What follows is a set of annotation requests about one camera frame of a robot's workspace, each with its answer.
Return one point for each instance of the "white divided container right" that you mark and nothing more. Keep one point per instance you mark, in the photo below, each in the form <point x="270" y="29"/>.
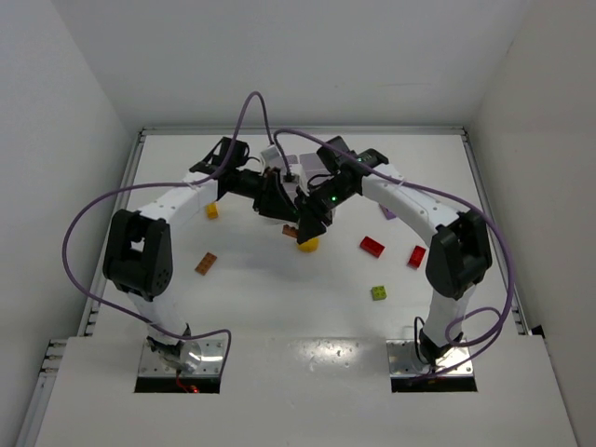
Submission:
<point x="312" y="165"/>

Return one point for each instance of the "brown lego plate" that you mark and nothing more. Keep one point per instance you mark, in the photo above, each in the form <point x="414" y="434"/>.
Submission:
<point x="289" y="231"/>

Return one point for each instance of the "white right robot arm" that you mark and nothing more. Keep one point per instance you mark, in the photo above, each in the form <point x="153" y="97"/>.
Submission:
<point x="458" y="248"/>

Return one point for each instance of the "red rectangular lego brick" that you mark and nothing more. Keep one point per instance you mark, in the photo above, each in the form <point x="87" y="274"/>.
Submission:
<point x="417" y="256"/>

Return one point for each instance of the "tan lego plate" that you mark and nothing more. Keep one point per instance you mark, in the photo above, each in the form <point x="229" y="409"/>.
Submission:
<point x="206" y="263"/>

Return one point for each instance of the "yellow curved lego brick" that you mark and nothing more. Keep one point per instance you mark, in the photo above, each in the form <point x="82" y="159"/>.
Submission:
<point x="212" y="211"/>

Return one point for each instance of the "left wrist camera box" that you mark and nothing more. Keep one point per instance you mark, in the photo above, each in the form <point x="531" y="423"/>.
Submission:
<point x="271" y="158"/>

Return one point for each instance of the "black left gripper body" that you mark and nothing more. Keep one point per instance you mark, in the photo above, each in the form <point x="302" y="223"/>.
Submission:
<point x="268" y="195"/>

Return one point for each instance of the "purple patterned lego brick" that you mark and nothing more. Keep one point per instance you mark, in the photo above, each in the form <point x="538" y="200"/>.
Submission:
<point x="389" y="215"/>

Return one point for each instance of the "yellow round lego piece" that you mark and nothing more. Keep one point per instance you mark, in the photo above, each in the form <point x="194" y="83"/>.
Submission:
<point x="310" y="245"/>

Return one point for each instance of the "red sloped lego brick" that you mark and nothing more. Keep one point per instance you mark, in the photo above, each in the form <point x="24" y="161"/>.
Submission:
<point x="371" y="246"/>

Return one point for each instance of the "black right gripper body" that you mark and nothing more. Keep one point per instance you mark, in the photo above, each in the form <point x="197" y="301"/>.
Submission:
<point x="312" y="212"/>

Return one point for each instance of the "lime green lego brick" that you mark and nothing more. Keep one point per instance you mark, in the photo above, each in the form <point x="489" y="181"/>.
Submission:
<point x="378" y="293"/>

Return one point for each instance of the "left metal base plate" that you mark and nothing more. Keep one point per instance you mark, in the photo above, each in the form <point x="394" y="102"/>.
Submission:
<point x="201" y="358"/>

